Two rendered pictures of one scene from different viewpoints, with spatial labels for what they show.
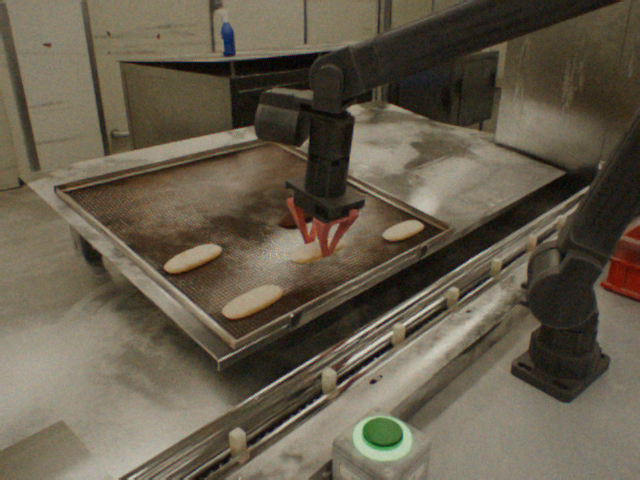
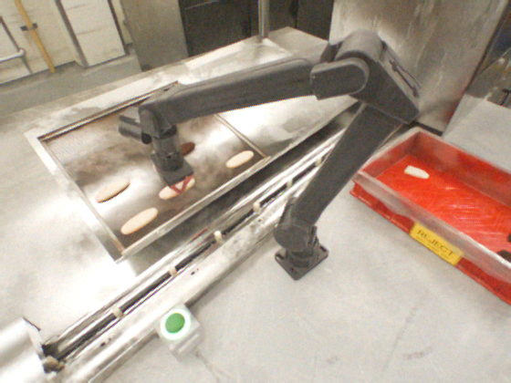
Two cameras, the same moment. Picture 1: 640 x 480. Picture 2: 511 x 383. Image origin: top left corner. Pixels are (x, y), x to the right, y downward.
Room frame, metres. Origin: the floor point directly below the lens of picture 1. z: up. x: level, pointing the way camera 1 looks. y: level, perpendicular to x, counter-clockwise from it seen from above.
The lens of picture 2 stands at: (0.19, -0.25, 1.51)
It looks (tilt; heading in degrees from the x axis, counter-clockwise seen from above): 46 degrees down; 5
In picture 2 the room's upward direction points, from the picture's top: 3 degrees counter-clockwise
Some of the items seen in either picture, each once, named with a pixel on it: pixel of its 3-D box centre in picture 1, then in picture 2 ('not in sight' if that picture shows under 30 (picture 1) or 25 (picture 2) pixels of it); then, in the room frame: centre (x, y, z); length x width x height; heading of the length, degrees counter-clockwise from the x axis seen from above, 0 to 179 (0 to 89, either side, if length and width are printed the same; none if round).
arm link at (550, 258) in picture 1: (558, 293); (295, 228); (0.61, -0.30, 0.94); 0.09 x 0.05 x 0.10; 71
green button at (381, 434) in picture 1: (382, 436); (175, 323); (0.40, -0.06, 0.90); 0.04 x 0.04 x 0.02
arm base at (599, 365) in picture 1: (565, 344); (302, 247); (0.61, -0.32, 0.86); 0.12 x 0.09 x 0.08; 130
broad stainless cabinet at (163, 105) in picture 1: (304, 125); (238, 19); (3.53, 0.12, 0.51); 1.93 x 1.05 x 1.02; 136
